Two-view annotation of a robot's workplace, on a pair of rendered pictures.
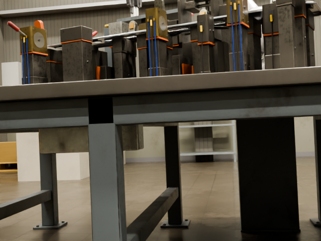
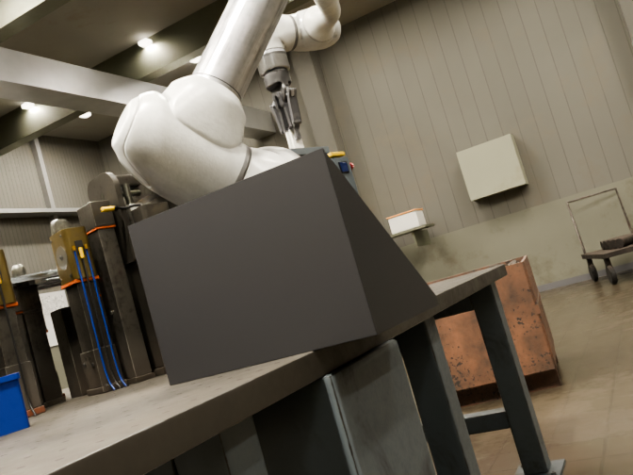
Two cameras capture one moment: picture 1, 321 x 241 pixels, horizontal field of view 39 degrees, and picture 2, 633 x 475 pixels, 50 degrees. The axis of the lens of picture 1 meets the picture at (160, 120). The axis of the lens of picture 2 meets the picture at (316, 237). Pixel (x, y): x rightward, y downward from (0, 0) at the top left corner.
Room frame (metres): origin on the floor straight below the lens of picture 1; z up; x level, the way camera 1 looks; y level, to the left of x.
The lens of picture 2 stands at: (3.02, -1.69, 0.78)
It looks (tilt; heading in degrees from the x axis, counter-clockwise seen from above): 5 degrees up; 106
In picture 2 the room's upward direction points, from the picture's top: 16 degrees counter-clockwise
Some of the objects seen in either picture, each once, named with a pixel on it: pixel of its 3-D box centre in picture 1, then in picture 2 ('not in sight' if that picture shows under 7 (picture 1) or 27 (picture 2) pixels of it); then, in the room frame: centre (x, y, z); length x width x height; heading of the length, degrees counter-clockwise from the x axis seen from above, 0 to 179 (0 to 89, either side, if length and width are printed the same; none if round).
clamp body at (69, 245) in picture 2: not in sight; (89, 310); (2.08, -0.38, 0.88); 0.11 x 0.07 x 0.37; 152
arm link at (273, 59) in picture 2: not in sight; (272, 64); (2.50, 0.12, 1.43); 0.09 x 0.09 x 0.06
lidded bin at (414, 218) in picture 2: not in sight; (407, 221); (1.59, 7.51, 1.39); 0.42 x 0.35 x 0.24; 171
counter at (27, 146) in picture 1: (79, 142); not in sight; (6.85, 1.23, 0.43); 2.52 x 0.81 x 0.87; 171
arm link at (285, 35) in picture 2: not in sight; (267, 28); (2.51, 0.13, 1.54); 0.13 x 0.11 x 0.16; 46
